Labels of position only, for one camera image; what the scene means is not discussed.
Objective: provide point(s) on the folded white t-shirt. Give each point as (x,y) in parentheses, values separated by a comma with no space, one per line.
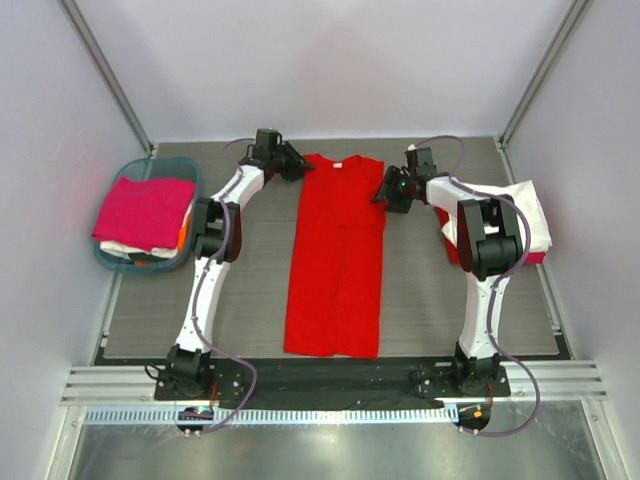
(525,198)

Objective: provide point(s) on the left aluminium frame post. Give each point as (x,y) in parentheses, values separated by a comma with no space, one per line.
(97,57)

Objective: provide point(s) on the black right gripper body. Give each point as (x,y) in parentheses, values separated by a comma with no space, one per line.
(391,187)

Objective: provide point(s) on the folded red t-shirt in stack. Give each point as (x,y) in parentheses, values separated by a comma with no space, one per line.
(448,231)

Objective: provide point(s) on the folded pink t-shirt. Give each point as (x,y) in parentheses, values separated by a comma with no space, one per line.
(127,191)

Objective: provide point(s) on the slotted cable duct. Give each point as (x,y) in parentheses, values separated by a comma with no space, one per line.
(184,416)

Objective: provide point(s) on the right aluminium frame post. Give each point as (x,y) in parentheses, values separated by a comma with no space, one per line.
(567,27)

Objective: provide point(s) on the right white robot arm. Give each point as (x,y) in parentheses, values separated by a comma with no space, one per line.
(489,245)

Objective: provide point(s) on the orange t-shirt in basket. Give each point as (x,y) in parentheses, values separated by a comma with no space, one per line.
(183,235)

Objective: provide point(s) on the aluminium frame post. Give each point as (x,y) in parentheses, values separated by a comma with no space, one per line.
(567,27)
(97,57)

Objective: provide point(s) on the teal plastic laundry basket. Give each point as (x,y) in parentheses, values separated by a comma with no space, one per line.
(182,168)

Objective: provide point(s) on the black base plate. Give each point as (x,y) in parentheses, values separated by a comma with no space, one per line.
(327,384)

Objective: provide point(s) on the folded magenta t-shirt in stack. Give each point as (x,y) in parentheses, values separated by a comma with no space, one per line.
(535,258)

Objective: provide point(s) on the red t-shirt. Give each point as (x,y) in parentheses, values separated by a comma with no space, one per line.
(448,231)
(335,283)

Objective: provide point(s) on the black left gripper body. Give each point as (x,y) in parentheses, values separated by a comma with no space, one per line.
(291,160)

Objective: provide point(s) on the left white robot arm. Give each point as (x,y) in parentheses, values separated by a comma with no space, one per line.
(217,229)

